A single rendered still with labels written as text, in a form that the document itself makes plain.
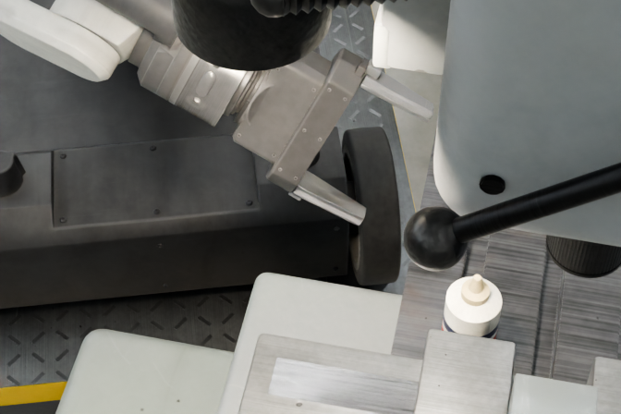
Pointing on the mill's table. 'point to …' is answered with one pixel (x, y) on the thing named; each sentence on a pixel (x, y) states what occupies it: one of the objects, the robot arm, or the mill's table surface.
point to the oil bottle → (472, 308)
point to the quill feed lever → (498, 217)
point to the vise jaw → (465, 374)
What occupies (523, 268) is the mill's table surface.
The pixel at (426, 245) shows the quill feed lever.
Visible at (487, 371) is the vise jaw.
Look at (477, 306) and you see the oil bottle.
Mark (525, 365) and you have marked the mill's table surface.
